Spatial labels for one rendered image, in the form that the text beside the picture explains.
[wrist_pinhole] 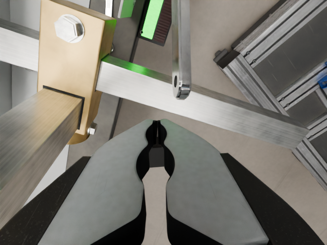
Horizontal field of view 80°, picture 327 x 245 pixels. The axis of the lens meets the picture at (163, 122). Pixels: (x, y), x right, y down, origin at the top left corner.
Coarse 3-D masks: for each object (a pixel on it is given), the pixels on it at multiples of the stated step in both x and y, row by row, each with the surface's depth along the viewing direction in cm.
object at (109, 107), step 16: (96, 0) 29; (144, 0) 29; (112, 16) 30; (128, 32) 31; (128, 48) 32; (112, 96) 36; (112, 112) 38; (112, 128) 40; (80, 144) 42; (96, 144) 42
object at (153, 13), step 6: (150, 0) 29; (156, 0) 29; (162, 0) 29; (150, 6) 30; (156, 6) 30; (150, 12) 30; (156, 12) 30; (150, 18) 30; (156, 18) 30; (144, 24) 31; (150, 24) 31; (144, 30) 31; (150, 30) 31; (150, 36) 32
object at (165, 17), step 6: (168, 0) 29; (168, 6) 30; (162, 12) 30; (168, 12) 30; (162, 18) 30; (168, 18) 30; (162, 24) 31; (168, 24) 31; (156, 30) 31; (162, 30) 31; (156, 36) 32; (162, 36) 32; (162, 42) 32
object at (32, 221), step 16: (80, 160) 8; (64, 176) 7; (48, 192) 7; (64, 192) 7; (32, 208) 6; (48, 208) 6; (16, 224) 6; (32, 224) 6; (48, 224) 6; (0, 240) 5; (16, 240) 5; (32, 240) 5
